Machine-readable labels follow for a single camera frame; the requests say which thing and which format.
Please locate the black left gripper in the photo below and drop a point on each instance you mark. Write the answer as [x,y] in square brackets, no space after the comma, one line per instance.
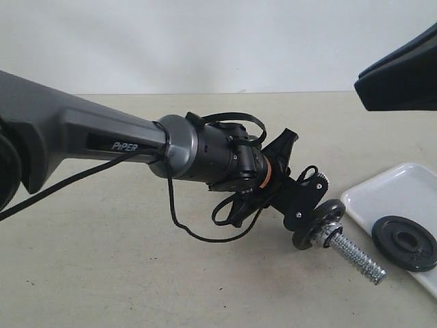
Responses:
[277,189]

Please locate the black weight plate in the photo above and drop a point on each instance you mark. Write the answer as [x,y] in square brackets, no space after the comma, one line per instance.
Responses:
[405,243]
[330,210]

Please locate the chrome threaded dumbbell bar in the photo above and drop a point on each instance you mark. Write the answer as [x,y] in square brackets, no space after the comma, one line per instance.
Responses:
[351,253]

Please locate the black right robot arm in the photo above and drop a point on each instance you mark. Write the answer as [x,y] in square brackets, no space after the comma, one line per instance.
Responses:
[403,80]

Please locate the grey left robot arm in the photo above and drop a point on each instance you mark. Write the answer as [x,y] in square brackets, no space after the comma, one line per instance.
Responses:
[50,139]

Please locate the chrome spin-lock collar nut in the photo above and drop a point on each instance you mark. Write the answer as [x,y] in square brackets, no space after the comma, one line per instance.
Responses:
[323,234]

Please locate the white rectangular tray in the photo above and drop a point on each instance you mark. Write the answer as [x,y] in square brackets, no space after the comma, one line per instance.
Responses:
[407,190]

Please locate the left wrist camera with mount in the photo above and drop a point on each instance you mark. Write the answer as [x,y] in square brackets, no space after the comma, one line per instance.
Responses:
[296,199]

